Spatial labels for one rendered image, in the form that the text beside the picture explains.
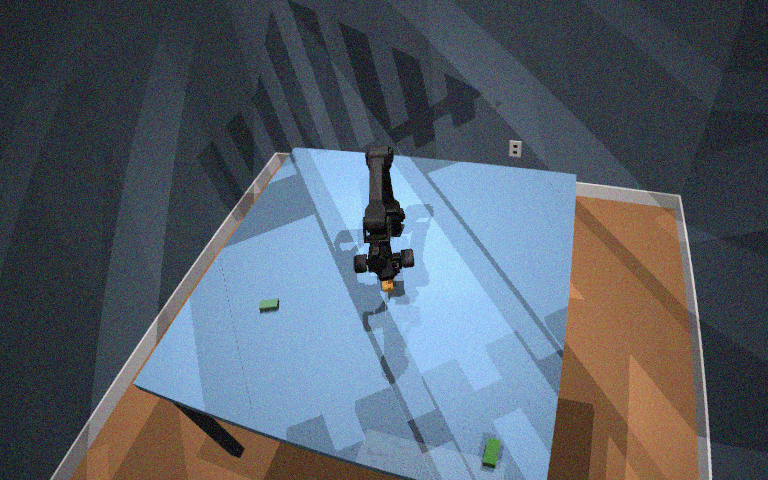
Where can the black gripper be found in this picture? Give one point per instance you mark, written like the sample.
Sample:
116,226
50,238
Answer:
405,259

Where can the light green flat bar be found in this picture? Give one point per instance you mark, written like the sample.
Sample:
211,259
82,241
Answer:
272,304

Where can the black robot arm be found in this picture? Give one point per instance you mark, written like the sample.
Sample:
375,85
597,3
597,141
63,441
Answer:
383,215

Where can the green rectangular block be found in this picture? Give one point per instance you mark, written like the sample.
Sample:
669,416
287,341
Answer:
490,456

